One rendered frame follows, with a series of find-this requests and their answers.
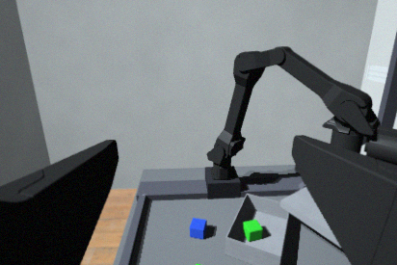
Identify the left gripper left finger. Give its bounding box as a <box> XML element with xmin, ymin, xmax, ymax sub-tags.
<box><xmin>0</xmin><ymin>140</ymin><xmax>119</xmax><ymax>265</ymax></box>

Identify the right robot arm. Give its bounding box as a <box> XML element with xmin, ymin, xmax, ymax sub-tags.
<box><xmin>207</xmin><ymin>46</ymin><xmax>397</xmax><ymax>180</ymax></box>

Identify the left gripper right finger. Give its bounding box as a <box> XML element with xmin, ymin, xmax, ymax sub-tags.
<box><xmin>292</xmin><ymin>135</ymin><xmax>397</xmax><ymax>265</ymax></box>

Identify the blue block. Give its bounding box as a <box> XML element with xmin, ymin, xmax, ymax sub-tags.
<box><xmin>190</xmin><ymin>218</ymin><xmax>207</xmax><ymax>239</ymax></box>

